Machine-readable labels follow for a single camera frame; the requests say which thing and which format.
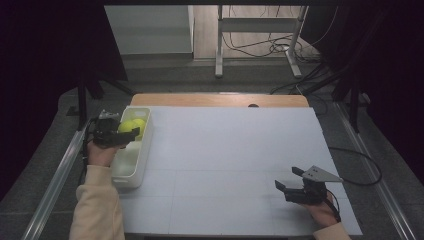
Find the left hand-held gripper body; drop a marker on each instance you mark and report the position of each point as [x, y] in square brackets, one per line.
[106, 131]

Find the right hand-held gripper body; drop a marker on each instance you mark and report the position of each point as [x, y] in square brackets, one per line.
[310, 193]

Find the yellow tennis ball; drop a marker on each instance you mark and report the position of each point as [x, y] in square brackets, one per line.
[140, 126]
[127, 126]

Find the white plastic bin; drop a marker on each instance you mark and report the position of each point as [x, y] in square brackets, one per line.
[131, 160]

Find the person's right hand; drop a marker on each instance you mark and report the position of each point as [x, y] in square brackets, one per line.
[321, 213]

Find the person's left hand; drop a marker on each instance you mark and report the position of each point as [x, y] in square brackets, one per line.
[101, 155]

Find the black metal stand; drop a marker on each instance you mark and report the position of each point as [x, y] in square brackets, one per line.
[82, 103]
[354, 103]

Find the white table mat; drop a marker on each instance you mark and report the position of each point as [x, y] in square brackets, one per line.
[226, 160]

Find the dark round table grommet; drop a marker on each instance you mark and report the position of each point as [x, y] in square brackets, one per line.
[253, 105]

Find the wooden table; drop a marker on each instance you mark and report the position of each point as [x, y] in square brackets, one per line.
[216, 100]

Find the dark curtain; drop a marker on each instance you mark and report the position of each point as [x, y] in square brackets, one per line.
[40, 66]
[390, 66]

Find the white cabinet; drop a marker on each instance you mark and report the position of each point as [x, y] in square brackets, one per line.
[150, 30]

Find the metal floor rail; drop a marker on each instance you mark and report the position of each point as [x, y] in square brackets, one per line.
[56, 180]
[376, 180]

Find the white metal desk frame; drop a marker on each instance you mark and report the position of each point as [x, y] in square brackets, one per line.
[256, 25]

